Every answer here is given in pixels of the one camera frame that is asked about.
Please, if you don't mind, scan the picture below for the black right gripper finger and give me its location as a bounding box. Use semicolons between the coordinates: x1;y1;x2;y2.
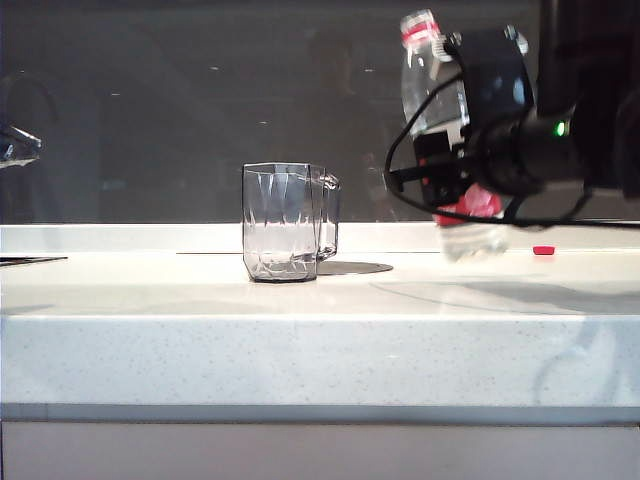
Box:
413;130;475;207

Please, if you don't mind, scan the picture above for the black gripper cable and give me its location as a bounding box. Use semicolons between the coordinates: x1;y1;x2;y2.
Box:
383;69;640;232

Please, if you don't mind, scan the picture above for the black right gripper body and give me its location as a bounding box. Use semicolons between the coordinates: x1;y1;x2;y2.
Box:
448;26;540;134

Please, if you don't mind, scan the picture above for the faceted grey glass mug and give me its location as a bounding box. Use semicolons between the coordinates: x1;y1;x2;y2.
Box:
242;161;344;285

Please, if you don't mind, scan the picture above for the round metal countertop disc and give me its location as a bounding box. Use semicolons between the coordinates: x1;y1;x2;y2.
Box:
316;261;394;277

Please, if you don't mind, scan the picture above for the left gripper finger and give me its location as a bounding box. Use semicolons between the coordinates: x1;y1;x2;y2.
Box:
0;123;43;152
0;149;41;169

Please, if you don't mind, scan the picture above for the clear red-label water bottle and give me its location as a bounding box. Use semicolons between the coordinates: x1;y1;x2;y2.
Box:
399;8;512;264

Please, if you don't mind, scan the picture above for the grey cabinet front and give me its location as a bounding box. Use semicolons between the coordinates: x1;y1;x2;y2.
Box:
0;421;640;480

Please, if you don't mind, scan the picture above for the black flat cooktop panel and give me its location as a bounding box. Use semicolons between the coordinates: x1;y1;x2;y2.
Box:
0;256;69;268

